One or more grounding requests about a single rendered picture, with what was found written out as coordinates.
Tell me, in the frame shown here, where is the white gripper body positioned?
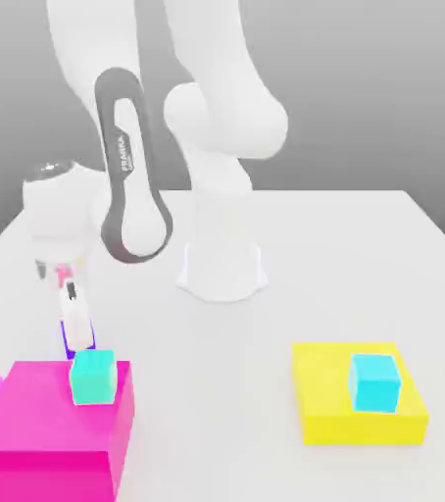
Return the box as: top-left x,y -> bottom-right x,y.
60,296 -> 94,352

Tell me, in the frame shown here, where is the small blue cube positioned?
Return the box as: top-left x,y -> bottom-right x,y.
59,317 -> 98,361

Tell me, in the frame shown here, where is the small teal cube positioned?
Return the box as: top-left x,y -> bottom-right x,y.
69,348 -> 119,407

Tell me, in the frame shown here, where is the small cyan cube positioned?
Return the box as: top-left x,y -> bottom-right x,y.
348,352 -> 404,416

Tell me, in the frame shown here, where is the large pink box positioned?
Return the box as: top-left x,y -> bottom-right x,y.
0,359 -> 136,502

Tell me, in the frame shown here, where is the large yellow box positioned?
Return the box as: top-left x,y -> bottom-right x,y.
290,341 -> 431,447

